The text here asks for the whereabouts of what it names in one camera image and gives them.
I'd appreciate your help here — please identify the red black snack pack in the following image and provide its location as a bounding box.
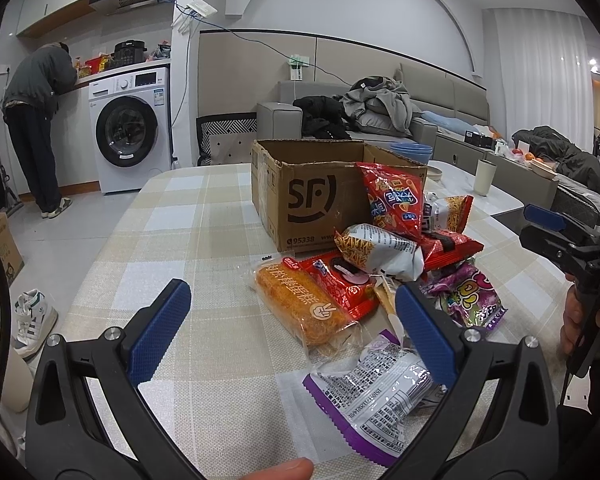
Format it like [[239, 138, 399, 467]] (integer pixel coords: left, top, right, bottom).
[[420, 230, 484, 272]]

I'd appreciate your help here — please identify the purple candy bag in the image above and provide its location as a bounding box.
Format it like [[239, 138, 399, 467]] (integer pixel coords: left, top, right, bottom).
[[418, 259, 507, 330]]

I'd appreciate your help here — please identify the purple silver snack pack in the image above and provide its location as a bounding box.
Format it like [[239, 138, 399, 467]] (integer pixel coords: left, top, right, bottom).
[[303, 330, 446, 468]]

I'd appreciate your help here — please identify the red corn chip bag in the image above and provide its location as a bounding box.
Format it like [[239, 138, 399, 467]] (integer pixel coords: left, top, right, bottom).
[[356, 162, 424, 240]]

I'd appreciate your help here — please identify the white noodle snack bag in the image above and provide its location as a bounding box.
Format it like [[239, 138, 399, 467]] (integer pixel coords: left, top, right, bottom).
[[334, 223, 425, 282]]

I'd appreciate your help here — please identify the red oreo cookie pack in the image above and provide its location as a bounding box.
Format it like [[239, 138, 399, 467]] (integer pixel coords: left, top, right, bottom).
[[283, 250, 379, 321]]

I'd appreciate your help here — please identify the orange meat floss cake pack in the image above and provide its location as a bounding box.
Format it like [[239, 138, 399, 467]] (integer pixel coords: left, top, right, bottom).
[[252, 257, 363, 361]]

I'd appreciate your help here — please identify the right hand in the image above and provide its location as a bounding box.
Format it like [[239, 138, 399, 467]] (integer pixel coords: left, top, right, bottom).
[[560, 285, 600, 356]]

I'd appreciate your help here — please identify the left hand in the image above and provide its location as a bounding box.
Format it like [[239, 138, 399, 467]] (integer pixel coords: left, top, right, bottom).
[[240, 457, 314, 480]]

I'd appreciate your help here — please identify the cream cup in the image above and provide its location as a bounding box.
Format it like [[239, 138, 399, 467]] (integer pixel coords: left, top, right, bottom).
[[474, 159, 498, 196]]

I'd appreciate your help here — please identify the white marble coffee table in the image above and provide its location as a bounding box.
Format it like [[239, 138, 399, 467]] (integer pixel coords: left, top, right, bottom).
[[424, 159, 526, 221]]

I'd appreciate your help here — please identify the white sneaker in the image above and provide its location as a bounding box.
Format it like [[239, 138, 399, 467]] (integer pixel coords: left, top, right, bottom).
[[14, 289, 58, 361]]

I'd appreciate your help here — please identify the blue bowls stack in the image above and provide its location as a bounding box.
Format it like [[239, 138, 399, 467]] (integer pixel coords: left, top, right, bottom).
[[389, 142, 434, 165]]

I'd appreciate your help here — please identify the grey sofa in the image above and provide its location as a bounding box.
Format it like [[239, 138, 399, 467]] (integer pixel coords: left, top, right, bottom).
[[256, 62, 490, 148]]

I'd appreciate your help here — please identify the plaid tablecloth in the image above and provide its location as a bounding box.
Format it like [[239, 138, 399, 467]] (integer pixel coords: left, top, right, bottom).
[[26, 161, 581, 480]]

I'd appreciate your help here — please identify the grey clothes pile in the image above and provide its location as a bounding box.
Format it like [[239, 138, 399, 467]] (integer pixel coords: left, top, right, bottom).
[[340, 76, 420, 138]]

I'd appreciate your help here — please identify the small cardboard box on floor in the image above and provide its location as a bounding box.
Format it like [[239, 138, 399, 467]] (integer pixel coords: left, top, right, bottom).
[[0, 211, 24, 284]]

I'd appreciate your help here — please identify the SF cardboard box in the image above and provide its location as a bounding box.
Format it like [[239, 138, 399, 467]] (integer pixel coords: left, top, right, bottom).
[[251, 140, 427, 252]]

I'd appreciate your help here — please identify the black jacket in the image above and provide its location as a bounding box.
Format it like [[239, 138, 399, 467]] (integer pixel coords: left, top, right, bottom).
[[292, 96, 351, 140]]

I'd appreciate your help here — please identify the white washing machine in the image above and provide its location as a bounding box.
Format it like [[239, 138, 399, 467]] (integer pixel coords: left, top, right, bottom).
[[88, 65, 173, 194]]

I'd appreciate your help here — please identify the black white playpen panel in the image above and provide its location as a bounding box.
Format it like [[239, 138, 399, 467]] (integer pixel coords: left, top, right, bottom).
[[196, 112, 258, 166]]

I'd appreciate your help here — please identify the person in grey jacket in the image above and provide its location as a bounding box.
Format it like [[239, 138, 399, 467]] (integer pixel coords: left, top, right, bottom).
[[2, 42, 78, 219]]

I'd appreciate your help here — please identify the black basket on washer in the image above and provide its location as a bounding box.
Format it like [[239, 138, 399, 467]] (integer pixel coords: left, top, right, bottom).
[[112, 40, 146, 67]]

